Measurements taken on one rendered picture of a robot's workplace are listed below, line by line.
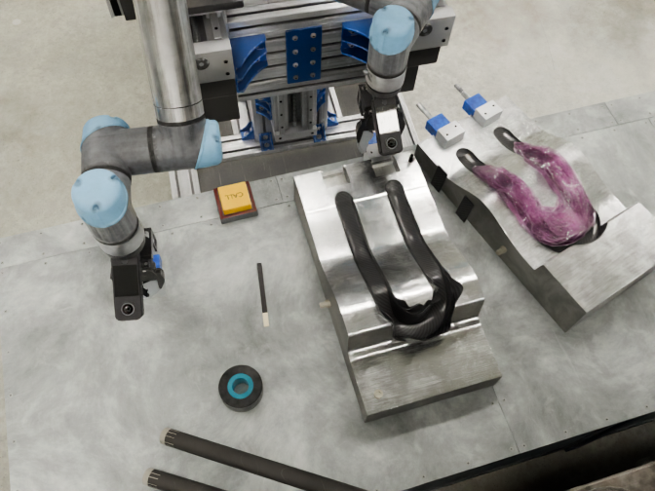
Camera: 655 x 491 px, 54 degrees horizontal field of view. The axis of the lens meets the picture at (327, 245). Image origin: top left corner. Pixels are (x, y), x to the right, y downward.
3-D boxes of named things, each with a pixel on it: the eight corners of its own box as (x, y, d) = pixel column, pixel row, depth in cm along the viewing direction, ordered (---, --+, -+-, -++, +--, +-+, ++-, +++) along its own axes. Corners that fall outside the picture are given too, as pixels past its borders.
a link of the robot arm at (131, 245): (139, 243, 101) (86, 248, 100) (145, 256, 105) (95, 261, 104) (138, 203, 104) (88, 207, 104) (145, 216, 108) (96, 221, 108)
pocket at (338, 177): (319, 180, 135) (320, 169, 132) (343, 174, 136) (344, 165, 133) (326, 198, 133) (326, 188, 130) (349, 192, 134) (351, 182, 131)
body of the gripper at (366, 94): (389, 98, 137) (396, 57, 126) (400, 130, 133) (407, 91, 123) (355, 103, 136) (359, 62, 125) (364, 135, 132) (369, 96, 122)
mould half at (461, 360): (293, 199, 139) (292, 164, 127) (405, 172, 143) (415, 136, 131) (364, 423, 118) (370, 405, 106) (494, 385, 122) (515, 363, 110)
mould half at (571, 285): (413, 158, 145) (421, 128, 136) (500, 109, 153) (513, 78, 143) (564, 333, 127) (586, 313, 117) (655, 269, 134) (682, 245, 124)
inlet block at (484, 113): (443, 96, 150) (448, 81, 146) (460, 88, 152) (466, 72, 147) (480, 134, 145) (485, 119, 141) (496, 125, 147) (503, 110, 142)
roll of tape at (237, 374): (261, 413, 118) (259, 409, 115) (217, 410, 118) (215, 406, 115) (265, 371, 121) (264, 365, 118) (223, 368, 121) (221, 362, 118)
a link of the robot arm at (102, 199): (122, 159, 95) (123, 207, 91) (139, 198, 105) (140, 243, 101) (67, 165, 94) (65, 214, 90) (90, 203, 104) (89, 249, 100)
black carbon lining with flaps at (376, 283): (329, 199, 131) (330, 173, 123) (403, 182, 134) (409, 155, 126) (383, 357, 116) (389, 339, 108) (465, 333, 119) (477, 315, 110)
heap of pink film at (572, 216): (463, 172, 137) (471, 151, 130) (524, 136, 142) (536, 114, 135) (545, 264, 127) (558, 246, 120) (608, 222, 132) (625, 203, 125)
